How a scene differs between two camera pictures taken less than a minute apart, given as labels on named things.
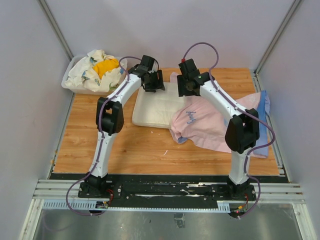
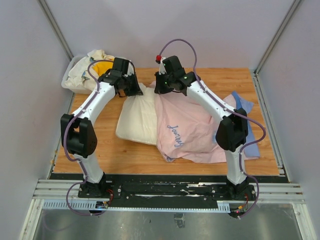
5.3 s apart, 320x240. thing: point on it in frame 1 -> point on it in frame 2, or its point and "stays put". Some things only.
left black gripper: [158, 85] -> [136, 90]
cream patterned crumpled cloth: [81, 74] stays put
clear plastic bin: [123, 62] stays put
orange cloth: [106, 66] stays put
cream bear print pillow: [157, 109] -> [138, 120]
